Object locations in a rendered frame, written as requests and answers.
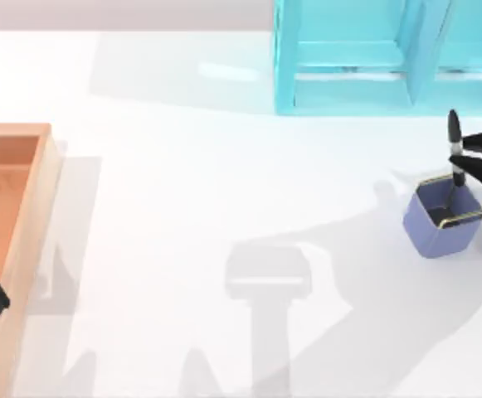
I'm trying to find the black marker pen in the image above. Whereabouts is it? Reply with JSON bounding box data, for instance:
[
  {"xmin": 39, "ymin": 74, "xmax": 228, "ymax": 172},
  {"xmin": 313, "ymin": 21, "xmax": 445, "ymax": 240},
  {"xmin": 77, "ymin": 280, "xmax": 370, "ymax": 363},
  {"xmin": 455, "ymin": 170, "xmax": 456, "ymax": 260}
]
[{"xmin": 447, "ymin": 109, "xmax": 469, "ymax": 205}]

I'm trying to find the shallow salmon-coloured box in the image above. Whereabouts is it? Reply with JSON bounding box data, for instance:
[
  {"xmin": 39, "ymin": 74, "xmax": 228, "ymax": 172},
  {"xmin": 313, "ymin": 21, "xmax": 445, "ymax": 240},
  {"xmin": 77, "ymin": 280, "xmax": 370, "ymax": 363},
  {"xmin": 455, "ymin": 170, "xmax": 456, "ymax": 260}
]
[{"xmin": 0, "ymin": 123, "xmax": 65, "ymax": 398}]

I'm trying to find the light blue rack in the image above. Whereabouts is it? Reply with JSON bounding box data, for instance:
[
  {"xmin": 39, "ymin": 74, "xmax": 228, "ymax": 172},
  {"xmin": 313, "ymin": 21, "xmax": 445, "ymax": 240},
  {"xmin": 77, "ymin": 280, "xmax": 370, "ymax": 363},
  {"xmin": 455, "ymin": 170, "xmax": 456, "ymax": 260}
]
[{"xmin": 272, "ymin": 0, "xmax": 482, "ymax": 118}]

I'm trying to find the purple square pen holder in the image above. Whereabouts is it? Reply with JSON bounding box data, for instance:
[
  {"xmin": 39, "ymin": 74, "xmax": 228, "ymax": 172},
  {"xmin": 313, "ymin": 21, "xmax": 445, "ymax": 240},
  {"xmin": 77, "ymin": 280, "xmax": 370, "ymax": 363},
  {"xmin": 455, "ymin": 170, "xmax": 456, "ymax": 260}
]
[{"xmin": 402, "ymin": 174, "xmax": 482, "ymax": 260}]

